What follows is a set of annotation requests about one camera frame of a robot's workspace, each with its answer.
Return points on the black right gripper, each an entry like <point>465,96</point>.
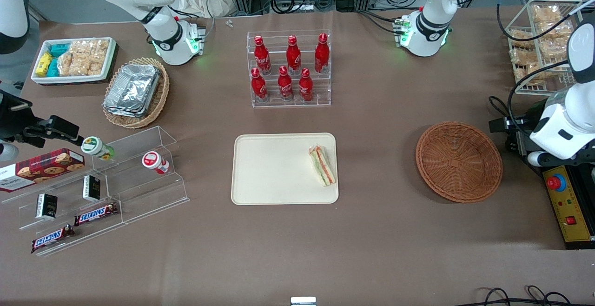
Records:
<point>13,123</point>

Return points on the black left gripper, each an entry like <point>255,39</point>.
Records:
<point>524,131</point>

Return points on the triangular sandwich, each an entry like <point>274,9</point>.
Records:
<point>323,166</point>

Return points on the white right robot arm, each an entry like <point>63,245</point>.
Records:
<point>162,31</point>

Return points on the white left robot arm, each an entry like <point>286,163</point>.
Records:
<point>432,22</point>

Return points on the round brown wicker basket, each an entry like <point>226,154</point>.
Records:
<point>458,162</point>

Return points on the aluminium foil tray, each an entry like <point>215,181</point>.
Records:
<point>122,112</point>
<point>132,85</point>

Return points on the oval light wicker basket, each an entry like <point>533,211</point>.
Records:
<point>160,96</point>

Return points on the beige plastic tray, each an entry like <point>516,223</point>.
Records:
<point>274,171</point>

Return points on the black grey device box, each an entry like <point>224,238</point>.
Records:
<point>518,144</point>

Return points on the green lid yogurt cup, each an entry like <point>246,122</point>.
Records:
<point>95,147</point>

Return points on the red plaid cookie box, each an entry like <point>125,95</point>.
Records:
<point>42,170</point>

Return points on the white rectangular snack bin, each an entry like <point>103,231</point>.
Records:
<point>74,79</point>

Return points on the clear rice cracker pack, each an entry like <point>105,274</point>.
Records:
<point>553,49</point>
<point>90,65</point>
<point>90,47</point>
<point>521,41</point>
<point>545,14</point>
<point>527,74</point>
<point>555,31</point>
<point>523,57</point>
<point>67,64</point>

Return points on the teal snack packet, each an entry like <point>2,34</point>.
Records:
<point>59,49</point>
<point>53,68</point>

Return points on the small black snack box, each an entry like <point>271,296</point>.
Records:
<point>46,206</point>
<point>91,188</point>

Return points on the yellow snack packet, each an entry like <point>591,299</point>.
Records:
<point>43,64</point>

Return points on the Snickers chocolate bar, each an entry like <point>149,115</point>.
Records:
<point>95,214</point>
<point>52,238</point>

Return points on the red lid yogurt cup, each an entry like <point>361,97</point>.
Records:
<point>153,161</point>

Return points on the clear acrylic tiered stand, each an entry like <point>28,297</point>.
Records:
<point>69,231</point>
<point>148,194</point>

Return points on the yellow emergency stop box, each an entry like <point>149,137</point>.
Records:
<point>569,203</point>

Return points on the brown table cover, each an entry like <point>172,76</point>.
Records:
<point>395,250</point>

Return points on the red cola bottle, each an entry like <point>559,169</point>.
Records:
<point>258,87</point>
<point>293,57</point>
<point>321,55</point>
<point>285,85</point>
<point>261,57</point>
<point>305,87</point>

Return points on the clear acrylic bottle stand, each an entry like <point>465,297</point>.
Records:
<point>279,103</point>

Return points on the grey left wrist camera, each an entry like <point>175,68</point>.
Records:
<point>539,158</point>

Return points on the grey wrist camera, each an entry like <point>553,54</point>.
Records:
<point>7,152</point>
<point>539,158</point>

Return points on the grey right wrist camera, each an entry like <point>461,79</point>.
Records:
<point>7,152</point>

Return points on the silver metal bracket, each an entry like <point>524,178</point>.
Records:
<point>303,301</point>

